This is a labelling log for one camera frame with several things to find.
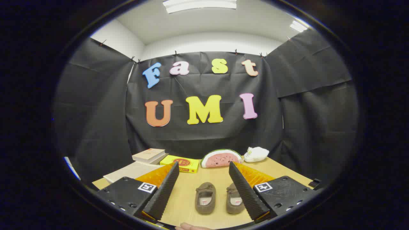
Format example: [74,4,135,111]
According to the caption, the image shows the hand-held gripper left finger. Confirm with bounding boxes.
[96,161,180,221]

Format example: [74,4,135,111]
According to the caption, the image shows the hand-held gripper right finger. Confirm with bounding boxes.
[229,161,315,221]

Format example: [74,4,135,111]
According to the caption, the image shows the brown suede shoe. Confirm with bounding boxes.
[195,182,216,215]
[226,183,246,214]

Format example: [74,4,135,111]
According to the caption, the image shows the cream fabric storage box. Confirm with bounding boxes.
[103,161,164,184]

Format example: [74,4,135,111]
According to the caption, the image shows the yellow book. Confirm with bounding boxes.
[160,155,200,173]

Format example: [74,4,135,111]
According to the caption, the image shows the white plush toy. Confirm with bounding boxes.
[243,147,270,163]

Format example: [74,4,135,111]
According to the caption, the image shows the beige book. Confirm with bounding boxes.
[132,148,168,165]

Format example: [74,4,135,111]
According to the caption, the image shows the watermelon slice plush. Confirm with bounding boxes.
[200,149,243,168]

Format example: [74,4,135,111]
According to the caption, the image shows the small ceiling light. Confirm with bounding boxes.
[289,20,308,33]

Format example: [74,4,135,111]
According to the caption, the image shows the long ceiling light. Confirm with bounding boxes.
[162,0,237,14]

